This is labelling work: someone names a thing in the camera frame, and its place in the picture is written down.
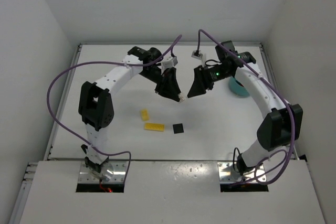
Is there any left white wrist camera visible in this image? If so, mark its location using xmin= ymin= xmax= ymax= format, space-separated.
xmin=161 ymin=56 xmax=178 ymax=72

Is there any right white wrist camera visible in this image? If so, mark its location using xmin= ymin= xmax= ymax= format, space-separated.
xmin=191 ymin=50 xmax=205 ymax=61

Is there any white lego piece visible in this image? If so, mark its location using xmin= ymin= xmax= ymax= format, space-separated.
xmin=178 ymin=93 xmax=185 ymax=103

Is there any purple cable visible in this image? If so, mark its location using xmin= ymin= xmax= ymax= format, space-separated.
xmin=46 ymin=34 xmax=183 ymax=185
xmin=197 ymin=29 xmax=297 ymax=185

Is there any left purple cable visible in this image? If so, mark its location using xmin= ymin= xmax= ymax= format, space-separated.
xmin=46 ymin=34 xmax=183 ymax=185

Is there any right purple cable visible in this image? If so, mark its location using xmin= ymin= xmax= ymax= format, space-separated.
xmin=197 ymin=29 xmax=297 ymax=185

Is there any metal base plate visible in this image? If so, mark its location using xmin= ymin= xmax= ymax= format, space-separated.
xmin=78 ymin=161 xmax=127 ymax=184
xmin=217 ymin=161 xmax=267 ymax=184

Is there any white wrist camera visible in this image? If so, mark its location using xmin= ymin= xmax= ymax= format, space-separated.
xmin=161 ymin=56 xmax=178 ymax=72
xmin=191 ymin=50 xmax=205 ymax=61

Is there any yellow long lego plate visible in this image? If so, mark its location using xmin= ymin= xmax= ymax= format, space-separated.
xmin=144 ymin=123 xmax=165 ymax=132

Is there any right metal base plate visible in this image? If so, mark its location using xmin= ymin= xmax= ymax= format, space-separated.
xmin=217 ymin=161 xmax=267 ymax=184

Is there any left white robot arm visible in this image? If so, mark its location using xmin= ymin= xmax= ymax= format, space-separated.
xmin=78 ymin=46 xmax=184 ymax=174

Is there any yellow lego slope brick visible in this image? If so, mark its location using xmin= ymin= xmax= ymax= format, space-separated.
xmin=140 ymin=109 xmax=150 ymax=121

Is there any black square lego plate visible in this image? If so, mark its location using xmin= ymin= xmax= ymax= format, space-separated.
xmin=173 ymin=123 xmax=184 ymax=134

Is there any teal round divided container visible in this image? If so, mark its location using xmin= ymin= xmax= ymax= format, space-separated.
xmin=228 ymin=77 xmax=250 ymax=98

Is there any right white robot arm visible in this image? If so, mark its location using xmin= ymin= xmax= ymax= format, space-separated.
xmin=187 ymin=41 xmax=303 ymax=175

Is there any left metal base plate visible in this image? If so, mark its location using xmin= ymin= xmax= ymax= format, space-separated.
xmin=78 ymin=161 xmax=127 ymax=184

